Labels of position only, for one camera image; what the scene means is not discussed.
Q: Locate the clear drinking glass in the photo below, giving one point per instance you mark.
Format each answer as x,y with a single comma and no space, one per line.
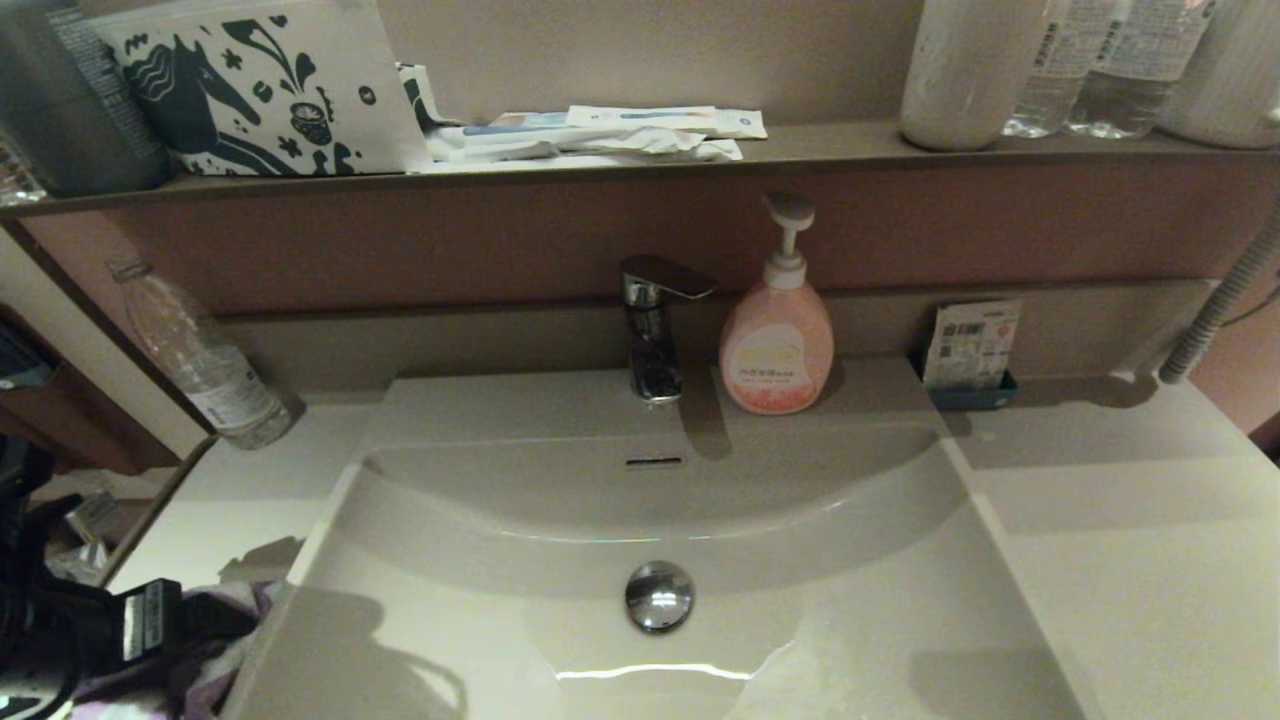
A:
15,180

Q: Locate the pink soap pump bottle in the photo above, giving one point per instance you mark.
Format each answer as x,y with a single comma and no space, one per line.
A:
775,350

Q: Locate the clear labelled water bottle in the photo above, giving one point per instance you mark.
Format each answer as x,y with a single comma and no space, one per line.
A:
1055,90
1135,90

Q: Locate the long white toiletry sachet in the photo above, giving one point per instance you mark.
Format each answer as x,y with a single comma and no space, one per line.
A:
680,121

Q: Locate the white ribbed container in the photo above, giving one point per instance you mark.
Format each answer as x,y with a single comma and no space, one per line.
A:
1235,90

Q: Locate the crumpled white toiletry packet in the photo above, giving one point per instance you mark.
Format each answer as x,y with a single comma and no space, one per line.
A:
600,147

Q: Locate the purple white striped cloth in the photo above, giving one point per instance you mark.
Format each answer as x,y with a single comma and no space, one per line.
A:
264,600

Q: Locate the small blue tray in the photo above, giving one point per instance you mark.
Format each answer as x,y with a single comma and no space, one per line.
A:
972,400

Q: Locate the brown wall shelf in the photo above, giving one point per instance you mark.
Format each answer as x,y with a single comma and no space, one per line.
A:
850,145

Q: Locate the horse print pouch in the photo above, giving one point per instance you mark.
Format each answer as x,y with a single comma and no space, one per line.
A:
300,90

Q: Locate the white ceramic jar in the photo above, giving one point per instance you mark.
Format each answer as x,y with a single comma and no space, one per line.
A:
970,80

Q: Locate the small dark print pouch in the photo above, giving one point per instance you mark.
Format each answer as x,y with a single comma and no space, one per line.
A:
425,98

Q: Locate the chrome drain stopper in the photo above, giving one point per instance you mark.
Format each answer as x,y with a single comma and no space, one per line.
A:
659,597

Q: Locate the chrome lever faucet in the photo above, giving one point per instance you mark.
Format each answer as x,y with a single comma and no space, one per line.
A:
655,370

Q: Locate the white ceramic sink basin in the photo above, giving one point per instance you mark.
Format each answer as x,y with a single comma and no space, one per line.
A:
600,500

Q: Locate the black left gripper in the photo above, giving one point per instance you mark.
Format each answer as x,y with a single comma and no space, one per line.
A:
150,620

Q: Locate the grey cylindrical container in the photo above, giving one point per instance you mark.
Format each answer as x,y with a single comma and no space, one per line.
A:
70,110

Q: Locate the blue striped toiletry sachet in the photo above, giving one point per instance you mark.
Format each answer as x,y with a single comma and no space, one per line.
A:
520,125

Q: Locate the clear plastic water bottle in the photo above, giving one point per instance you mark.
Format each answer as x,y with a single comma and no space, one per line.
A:
215,375

